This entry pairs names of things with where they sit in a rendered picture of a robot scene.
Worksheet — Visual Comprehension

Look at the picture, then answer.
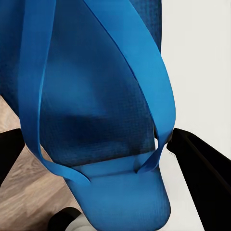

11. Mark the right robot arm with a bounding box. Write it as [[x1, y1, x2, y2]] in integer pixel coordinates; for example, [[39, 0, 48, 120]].
[[154, 127, 175, 153]]

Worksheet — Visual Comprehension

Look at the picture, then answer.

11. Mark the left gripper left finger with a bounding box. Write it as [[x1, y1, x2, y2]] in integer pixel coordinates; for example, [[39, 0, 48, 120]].
[[0, 128, 26, 186]]

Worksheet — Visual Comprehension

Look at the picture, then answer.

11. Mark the sandal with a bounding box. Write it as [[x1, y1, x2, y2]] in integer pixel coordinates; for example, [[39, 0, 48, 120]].
[[0, 0, 176, 231]]

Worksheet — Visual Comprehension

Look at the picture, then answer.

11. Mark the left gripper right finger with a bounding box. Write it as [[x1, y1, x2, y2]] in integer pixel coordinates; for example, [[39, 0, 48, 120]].
[[171, 128, 231, 231]]

